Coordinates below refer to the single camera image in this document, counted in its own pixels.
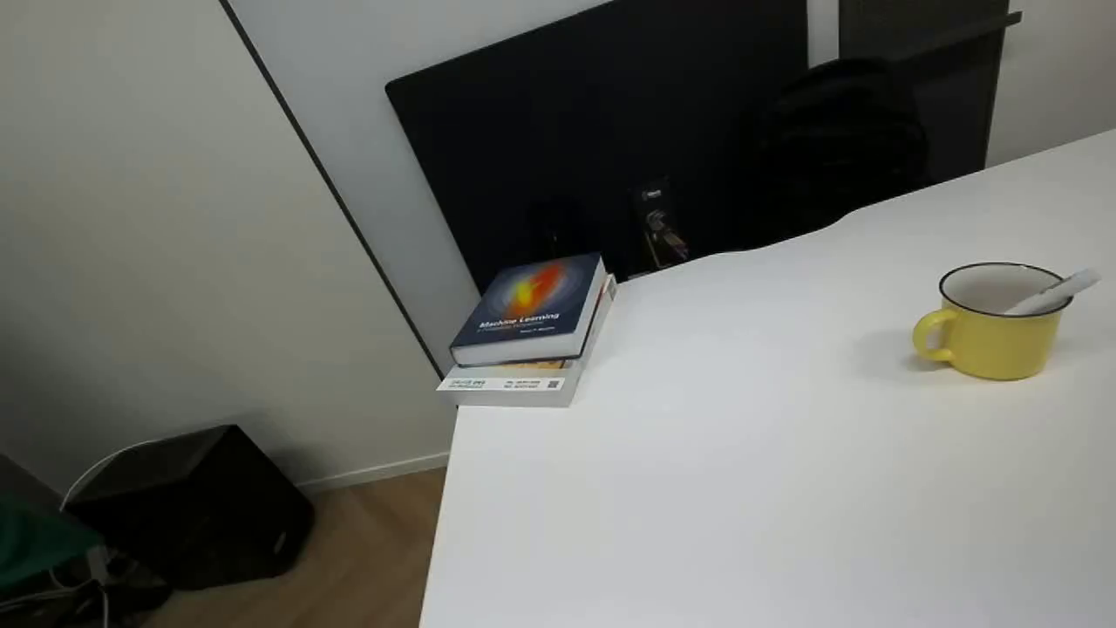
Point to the yellow enamel mug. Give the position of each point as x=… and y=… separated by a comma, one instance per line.
x=976, y=330

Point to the dark blue book with flame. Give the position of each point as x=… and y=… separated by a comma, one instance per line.
x=531, y=311

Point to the white book under blue book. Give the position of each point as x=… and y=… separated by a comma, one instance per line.
x=529, y=384

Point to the bunch of keys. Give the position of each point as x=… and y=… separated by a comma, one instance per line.
x=663, y=241

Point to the black monitor screen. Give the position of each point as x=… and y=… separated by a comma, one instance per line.
x=541, y=145

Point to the black box on floor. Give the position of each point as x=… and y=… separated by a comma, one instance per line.
x=198, y=510

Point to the green cloth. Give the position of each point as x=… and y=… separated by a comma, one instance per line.
x=38, y=549

